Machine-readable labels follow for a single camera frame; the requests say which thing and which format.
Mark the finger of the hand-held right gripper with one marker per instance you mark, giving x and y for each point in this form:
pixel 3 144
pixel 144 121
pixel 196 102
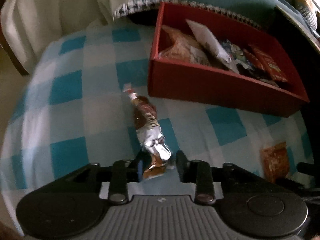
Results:
pixel 310 169

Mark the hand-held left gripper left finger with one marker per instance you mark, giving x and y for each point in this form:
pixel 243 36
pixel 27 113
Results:
pixel 139 167

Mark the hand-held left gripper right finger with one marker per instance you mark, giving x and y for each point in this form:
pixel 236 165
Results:
pixel 181 166

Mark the orange snack packet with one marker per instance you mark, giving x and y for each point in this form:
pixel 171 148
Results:
pixel 275 161

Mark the red foil snack packet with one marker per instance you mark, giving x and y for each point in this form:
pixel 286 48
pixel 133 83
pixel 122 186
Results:
pixel 147 120

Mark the red cardboard box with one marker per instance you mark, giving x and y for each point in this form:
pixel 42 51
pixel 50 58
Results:
pixel 212 87

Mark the orange-red gummy packet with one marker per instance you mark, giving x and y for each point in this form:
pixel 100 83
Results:
pixel 271 63

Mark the small white snack packet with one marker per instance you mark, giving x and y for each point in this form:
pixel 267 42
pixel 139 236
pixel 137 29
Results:
pixel 198 55

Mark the brown cake snack packet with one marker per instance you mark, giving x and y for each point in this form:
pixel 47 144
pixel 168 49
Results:
pixel 180 45

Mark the dark snack packet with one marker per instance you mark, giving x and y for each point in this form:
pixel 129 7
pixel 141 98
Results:
pixel 237 52

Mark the white black-label snack packet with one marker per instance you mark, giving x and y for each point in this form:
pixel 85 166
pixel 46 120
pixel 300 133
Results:
pixel 207 37

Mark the blue checkered bed sheet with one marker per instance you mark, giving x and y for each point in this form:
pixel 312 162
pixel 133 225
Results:
pixel 75 92

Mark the grey board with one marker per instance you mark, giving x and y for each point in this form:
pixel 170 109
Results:
pixel 290 16

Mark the patterned pillow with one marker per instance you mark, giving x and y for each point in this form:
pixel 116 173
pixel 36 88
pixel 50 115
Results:
pixel 307 12

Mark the white blanket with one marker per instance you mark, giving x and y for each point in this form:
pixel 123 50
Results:
pixel 50 17

